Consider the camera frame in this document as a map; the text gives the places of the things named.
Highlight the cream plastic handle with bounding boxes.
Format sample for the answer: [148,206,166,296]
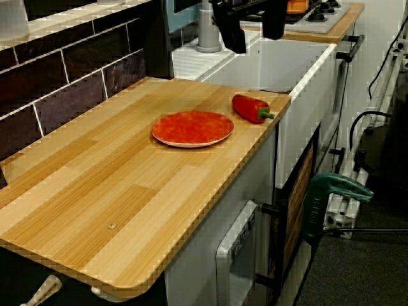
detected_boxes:
[20,274,62,306]

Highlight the thick black cable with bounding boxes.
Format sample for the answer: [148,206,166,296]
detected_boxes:
[349,111,393,154]

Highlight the grey toy stove top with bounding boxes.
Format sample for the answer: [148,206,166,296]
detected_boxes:
[231,0,351,34]

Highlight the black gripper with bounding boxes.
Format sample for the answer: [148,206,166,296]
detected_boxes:
[210,0,288,54]

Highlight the aluminium frame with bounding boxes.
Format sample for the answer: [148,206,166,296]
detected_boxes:
[323,41,408,240]

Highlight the wooden slat cabinet door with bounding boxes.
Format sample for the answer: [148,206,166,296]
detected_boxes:
[274,127,321,306]

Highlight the black stove grate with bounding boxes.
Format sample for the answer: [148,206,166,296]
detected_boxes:
[237,0,323,25]

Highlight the white plastic hook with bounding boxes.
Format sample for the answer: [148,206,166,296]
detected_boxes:
[91,285,135,303]

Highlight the red round plate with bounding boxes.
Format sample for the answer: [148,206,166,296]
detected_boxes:
[151,110,236,149]

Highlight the black oven door handle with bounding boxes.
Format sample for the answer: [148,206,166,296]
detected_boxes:
[336,34,366,63]

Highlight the orange toy pot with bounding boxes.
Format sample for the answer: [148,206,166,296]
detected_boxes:
[286,0,310,14]

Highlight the white toy sink unit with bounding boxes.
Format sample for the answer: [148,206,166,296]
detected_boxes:
[171,27,339,189]

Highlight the red toy pepper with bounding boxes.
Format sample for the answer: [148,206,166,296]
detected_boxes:
[231,94,275,124]

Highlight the teal plastic bin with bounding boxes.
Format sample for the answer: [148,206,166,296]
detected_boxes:
[164,0,205,34]

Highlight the grey toy dishwasher panel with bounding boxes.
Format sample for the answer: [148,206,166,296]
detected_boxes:
[215,200,258,306]

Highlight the white plastic jar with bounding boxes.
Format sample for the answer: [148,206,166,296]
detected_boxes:
[0,0,32,36]

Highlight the cream shelf ledge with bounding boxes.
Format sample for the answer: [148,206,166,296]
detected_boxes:
[0,0,157,52]

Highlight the light grey toy faucet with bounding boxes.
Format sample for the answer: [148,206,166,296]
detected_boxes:
[196,0,224,54]

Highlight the green clamp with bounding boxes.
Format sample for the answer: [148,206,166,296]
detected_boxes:
[302,173,374,245]

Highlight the black upright pillar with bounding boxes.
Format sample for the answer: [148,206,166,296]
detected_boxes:
[140,0,175,79]

